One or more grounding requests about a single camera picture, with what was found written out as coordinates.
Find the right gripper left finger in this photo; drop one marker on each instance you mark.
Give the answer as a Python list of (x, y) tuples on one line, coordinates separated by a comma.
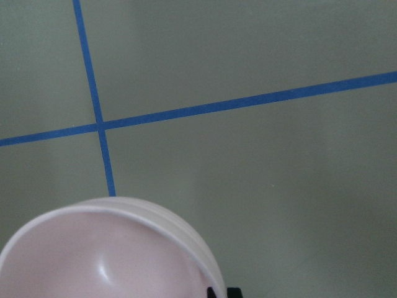
[(210, 292)]

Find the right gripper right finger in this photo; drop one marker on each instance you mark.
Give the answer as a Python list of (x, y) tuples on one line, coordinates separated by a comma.
[(234, 292)]

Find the pink bowl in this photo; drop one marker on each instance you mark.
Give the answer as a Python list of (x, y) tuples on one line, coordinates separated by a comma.
[(109, 247)]

